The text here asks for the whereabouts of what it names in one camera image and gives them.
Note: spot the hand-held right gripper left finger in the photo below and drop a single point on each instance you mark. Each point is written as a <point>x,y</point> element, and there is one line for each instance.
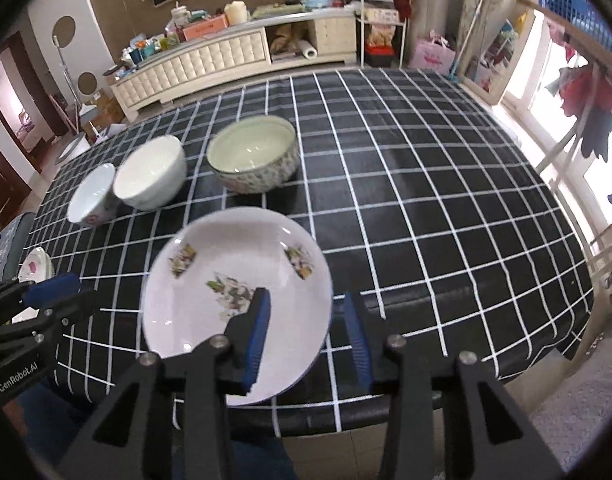
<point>256,340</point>

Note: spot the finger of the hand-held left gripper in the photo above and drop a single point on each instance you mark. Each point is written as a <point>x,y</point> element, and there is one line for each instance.
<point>78,302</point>
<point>51,287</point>

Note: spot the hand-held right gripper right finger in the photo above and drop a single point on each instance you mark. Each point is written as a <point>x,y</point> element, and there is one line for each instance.
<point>358,345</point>

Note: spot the small pink floral plate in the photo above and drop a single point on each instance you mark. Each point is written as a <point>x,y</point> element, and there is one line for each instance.
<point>33,265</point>

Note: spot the large white floral plate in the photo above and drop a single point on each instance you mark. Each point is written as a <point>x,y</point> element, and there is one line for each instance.
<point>226,250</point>

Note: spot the small floral bowl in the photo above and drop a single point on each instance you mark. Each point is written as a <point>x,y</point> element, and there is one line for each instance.
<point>88,195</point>

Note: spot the plain white bowl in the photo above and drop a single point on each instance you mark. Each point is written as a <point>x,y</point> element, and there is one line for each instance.
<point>146,170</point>

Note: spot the green patterned bowl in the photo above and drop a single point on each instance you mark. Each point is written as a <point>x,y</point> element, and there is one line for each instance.
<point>251,150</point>

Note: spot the grey padded chair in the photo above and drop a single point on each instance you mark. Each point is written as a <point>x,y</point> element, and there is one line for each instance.
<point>11,245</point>

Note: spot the white plastic basin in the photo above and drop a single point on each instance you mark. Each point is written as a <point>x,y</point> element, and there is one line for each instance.
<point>73,147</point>

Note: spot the black checked tablecloth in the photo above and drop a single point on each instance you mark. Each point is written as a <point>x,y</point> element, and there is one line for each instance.
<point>436,210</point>

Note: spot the cardboard box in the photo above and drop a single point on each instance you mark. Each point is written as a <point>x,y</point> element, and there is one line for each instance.
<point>108,107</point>

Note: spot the cream tufted TV cabinet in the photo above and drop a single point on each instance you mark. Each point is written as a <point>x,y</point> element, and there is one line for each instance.
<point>211,57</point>

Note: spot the red storage box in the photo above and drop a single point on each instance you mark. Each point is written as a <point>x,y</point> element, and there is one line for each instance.
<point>378,55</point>

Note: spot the white paper roll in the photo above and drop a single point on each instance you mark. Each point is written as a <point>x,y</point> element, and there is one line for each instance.
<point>308,51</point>

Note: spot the pink gift bag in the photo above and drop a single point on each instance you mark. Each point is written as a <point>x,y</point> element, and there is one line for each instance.
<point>431,57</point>

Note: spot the white lidded mug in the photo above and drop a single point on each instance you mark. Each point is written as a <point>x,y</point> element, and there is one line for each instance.
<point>179,16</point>

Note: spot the pink box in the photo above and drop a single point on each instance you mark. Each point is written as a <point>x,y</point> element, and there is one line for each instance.
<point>206,29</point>

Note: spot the cream plastic jug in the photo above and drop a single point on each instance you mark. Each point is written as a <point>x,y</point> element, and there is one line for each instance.
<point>236,12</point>

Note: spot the red hanging garment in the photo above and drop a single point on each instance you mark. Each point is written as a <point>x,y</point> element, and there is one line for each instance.
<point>586,95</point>

